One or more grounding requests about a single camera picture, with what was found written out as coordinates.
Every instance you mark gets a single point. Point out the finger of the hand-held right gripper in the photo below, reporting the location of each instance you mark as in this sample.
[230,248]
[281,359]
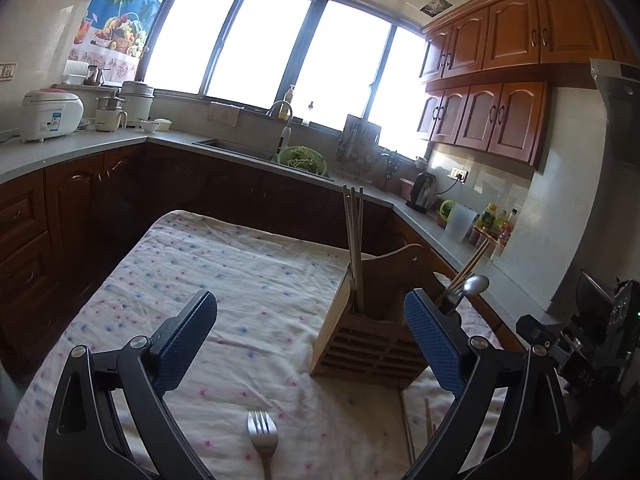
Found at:
[535,332]

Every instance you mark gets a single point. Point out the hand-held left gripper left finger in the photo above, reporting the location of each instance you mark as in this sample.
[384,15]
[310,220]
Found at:
[185,345]

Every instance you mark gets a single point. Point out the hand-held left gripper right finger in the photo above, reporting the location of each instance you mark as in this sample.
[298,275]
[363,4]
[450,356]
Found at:
[435,345]

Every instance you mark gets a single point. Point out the metal spoon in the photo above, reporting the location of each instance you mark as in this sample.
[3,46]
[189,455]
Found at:
[475,285]

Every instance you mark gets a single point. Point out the wooden utensil holder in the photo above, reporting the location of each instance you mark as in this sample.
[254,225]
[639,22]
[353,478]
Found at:
[360,345]

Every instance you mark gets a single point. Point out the metal fork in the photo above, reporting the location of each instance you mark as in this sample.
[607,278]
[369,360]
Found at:
[262,435]

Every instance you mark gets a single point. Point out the black wok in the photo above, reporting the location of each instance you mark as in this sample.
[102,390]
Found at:
[592,295]

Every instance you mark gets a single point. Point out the white dotted tablecloth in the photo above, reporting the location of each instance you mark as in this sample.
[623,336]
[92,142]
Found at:
[250,285]

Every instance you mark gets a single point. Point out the row of condiment bottles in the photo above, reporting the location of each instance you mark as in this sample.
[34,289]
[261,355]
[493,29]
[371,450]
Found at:
[495,225]

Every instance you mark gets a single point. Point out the white plastic pitcher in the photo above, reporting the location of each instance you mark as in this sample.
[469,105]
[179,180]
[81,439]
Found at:
[460,222]

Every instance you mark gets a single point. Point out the green cup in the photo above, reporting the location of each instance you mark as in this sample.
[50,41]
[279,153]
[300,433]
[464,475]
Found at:
[446,212]

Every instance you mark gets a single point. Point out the steel electric kettle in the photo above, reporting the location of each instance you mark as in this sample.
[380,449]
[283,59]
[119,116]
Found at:
[422,192]

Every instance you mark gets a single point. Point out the pink container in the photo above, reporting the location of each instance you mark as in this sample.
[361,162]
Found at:
[407,189]

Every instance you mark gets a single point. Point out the wooden base cabinets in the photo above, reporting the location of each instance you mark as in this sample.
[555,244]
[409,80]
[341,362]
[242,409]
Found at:
[75,210]

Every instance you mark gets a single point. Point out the kitchen sink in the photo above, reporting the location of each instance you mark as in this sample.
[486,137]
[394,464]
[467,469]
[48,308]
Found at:
[235,149]

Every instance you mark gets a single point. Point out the dish drying rack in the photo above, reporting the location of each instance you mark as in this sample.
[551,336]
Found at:
[362,150]

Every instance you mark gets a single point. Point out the green colander with vegetables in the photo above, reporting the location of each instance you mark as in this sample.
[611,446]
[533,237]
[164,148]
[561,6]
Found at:
[302,160]

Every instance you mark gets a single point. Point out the white bowl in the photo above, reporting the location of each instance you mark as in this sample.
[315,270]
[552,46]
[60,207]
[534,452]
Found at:
[162,125]

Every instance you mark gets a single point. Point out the grey kitchen countertop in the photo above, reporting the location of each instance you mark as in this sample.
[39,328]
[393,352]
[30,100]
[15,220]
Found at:
[65,152]

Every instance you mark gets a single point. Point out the white hanging towel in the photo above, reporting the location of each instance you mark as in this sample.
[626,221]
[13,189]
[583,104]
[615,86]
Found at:
[225,114]

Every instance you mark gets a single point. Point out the steel range hood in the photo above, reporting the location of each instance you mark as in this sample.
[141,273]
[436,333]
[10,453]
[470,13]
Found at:
[620,110]

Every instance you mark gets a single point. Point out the small white electric cooker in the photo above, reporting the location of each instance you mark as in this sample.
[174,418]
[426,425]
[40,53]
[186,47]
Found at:
[111,115]

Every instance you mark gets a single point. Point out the steel steamer pot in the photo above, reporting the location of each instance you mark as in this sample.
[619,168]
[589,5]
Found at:
[137,105]

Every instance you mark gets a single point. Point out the metal faucet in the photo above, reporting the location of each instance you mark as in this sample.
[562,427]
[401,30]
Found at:
[285,120]

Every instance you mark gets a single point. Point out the white rice cooker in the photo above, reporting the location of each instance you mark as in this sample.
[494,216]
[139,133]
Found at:
[50,115]

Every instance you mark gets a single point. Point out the yellow soap bottle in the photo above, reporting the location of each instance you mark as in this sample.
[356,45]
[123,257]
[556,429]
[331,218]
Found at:
[290,95]

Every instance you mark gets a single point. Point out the kitchen window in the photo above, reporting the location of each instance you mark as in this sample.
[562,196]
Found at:
[280,50]

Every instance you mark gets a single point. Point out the wall socket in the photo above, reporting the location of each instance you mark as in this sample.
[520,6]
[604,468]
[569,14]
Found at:
[7,71]
[458,174]

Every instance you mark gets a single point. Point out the wooden wall cabinets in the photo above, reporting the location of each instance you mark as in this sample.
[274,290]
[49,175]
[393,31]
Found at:
[500,60]

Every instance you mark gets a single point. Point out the fruit wall poster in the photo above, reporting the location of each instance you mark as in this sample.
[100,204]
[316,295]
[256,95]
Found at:
[120,25]

